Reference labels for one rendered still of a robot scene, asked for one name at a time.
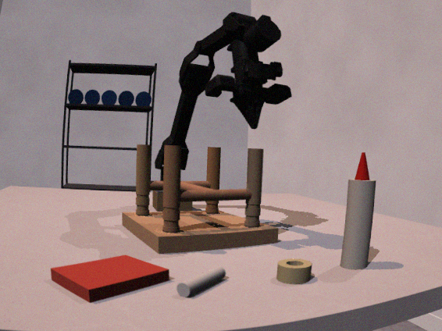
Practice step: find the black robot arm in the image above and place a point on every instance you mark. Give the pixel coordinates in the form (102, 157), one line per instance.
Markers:
(193, 78)

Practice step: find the brown wooden stool seat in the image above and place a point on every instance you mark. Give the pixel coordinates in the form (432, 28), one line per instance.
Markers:
(199, 231)

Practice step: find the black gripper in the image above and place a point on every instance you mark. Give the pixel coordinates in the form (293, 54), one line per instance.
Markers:
(249, 95)

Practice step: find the brown wooden stool legs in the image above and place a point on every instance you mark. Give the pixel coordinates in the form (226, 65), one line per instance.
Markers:
(174, 193)

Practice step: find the tan short hollow cylinder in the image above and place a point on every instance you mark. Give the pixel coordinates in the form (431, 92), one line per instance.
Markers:
(294, 271)

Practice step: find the red flat block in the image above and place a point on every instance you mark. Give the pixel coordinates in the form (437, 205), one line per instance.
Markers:
(109, 277)

